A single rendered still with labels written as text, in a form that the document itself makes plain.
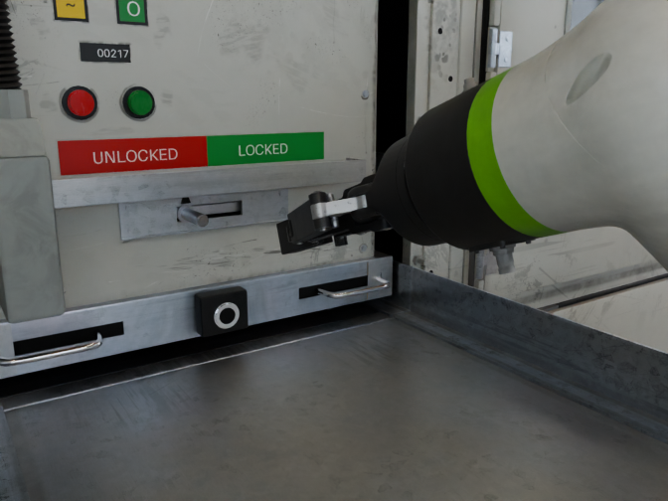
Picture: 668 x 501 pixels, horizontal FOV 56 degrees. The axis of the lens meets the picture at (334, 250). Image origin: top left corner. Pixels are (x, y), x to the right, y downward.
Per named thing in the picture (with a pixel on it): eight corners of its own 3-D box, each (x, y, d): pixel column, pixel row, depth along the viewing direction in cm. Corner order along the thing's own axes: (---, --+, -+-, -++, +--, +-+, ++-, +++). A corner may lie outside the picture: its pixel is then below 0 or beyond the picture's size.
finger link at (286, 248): (325, 243, 53) (318, 244, 53) (288, 253, 59) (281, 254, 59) (319, 208, 53) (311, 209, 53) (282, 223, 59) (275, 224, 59)
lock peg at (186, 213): (213, 230, 69) (211, 194, 68) (194, 232, 68) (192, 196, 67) (192, 220, 74) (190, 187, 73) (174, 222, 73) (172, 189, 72)
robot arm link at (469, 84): (564, 60, 37) (447, 54, 32) (604, 254, 36) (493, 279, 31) (489, 95, 42) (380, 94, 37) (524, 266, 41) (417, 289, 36)
